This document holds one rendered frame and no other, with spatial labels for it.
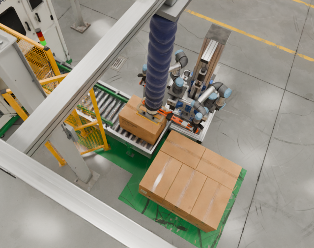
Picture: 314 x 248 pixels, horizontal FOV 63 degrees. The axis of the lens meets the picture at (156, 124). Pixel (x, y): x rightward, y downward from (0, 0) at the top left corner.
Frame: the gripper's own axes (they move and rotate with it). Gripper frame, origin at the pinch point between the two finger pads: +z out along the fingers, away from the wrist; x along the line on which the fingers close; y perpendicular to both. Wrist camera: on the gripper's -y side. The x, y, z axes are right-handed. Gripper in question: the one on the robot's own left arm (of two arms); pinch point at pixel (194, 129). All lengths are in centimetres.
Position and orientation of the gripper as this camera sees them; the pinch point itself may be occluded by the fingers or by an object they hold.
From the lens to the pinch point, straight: 324.1
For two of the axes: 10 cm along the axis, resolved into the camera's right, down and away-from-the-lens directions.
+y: -8.5, -5.0, 1.7
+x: -5.2, 7.5, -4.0
